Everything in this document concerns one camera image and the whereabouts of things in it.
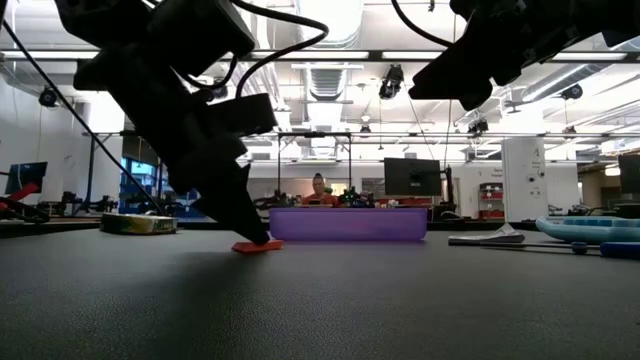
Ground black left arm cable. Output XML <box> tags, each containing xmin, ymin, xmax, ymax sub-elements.
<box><xmin>174</xmin><ymin>0</ymin><xmax>330</xmax><ymax>101</ymax></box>

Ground silver ceiling duct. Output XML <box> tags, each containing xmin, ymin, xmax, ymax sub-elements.
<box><xmin>294</xmin><ymin>0</ymin><xmax>365</xmax><ymax>101</ymax></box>

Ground white column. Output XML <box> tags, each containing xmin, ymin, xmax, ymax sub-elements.
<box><xmin>501</xmin><ymin>137</ymin><xmax>550</xmax><ymax>223</ymax></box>

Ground orange eraser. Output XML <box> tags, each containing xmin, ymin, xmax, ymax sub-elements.
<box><xmin>230</xmin><ymin>239</ymin><xmax>285</xmax><ymax>254</ymax></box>

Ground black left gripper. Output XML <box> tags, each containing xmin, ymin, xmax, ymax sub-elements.
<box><xmin>74</xmin><ymin>47</ymin><xmax>279</xmax><ymax>246</ymax></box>

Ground red storage shelf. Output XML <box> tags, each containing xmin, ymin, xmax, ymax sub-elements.
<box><xmin>478</xmin><ymin>182</ymin><xmax>505</xmax><ymax>220</ymax></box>

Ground dark monitor with blue glow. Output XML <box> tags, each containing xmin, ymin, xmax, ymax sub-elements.
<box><xmin>4</xmin><ymin>161</ymin><xmax>49</xmax><ymax>195</ymax></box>

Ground black background rig frame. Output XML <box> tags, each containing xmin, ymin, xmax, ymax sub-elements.
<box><xmin>276</xmin><ymin>131</ymin><xmax>354</xmax><ymax>201</ymax></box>

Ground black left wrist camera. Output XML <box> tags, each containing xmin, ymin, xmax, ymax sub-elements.
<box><xmin>149</xmin><ymin>0</ymin><xmax>257</xmax><ymax>76</ymax></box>

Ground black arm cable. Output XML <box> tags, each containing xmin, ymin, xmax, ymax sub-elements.
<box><xmin>174</xmin><ymin>0</ymin><xmax>330</xmax><ymax>101</ymax></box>
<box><xmin>390</xmin><ymin>0</ymin><xmax>454</xmax><ymax>50</ymax></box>

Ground purple transparent pencil case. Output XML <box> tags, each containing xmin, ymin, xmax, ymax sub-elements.
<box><xmin>268</xmin><ymin>207</ymin><xmax>429</xmax><ymax>244</ymax></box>

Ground person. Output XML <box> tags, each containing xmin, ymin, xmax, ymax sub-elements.
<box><xmin>301</xmin><ymin>172</ymin><xmax>341</xmax><ymax>207</ymax></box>

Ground thin black taut cable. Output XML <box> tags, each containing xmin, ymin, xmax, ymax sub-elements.
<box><xmin>0</xmin><ymin>19</ymin><xmax>166</xmax><ymax>216</ymax></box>

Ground yellow green crayon box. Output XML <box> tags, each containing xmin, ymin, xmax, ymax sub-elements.
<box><xmin>99</xmin><ymin>213</ymin><xmax>179</xmax><ymax>236</ymax></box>

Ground light blue calculator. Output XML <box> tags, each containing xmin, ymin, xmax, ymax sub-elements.
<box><xmin>535</xmin><ymin>215</ymin><xmax>640</xmax><ymax>245</ymax></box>

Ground black monitor on stand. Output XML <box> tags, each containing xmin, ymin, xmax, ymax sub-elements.
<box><xmin>383</xmin><ymin>157</ymin><xmax>443</xmax><ymax>197</ymax></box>

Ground blue-handled scissors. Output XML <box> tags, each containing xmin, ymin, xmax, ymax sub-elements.
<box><xmin>449</xmin><ymin>241</ymin><xmax>640</xmax><ymax>260</ymax></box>

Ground black table mat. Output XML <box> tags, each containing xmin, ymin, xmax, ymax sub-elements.
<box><xmin>0</xmin><ymin>227</ymin><xmax>640</xmax><ymax>360</ymax></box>

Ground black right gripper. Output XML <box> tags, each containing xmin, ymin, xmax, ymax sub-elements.
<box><xmin>408</xmin><ymin>0</ymin><xmax>609</xmax><ymax>111</ymax></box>

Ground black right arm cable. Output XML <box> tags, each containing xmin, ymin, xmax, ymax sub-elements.
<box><xmin>390</xmin><ymin>0</ymin><xmax>454</xmax><ymax>50</ymax></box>

